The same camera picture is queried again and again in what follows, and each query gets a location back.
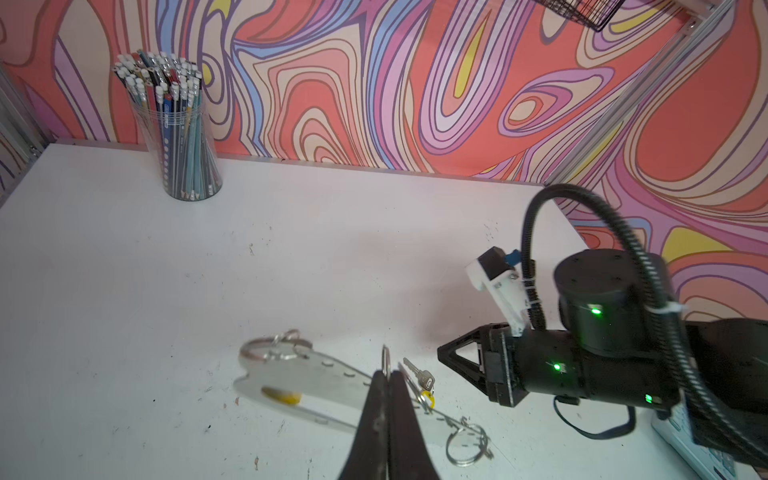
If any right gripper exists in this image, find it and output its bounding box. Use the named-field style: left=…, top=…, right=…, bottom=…
left=437, top=323, right=576, bottom=407

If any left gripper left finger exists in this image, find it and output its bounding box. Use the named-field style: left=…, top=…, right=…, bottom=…
left=338, top=370, right=389, bottom=480

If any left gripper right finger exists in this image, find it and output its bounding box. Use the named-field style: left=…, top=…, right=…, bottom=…
left=387, top=371, right=439, bottom=480

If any key with yellow tag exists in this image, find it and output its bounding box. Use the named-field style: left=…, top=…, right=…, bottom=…
left=403, top=357, right=435, bottom=409

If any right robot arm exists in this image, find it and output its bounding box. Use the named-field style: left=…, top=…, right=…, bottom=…
left=437, top=184, right=767, bottom=468

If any metal cup of pens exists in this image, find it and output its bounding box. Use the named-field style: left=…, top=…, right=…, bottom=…
left=112, top=50, right=222, bottom=202

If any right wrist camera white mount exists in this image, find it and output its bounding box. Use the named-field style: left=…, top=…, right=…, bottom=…
left=466, top=247, right=530, bottom=337

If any black wire basket back wall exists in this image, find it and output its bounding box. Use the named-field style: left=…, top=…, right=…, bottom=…
left=535, top=0, right=625, bottom=32

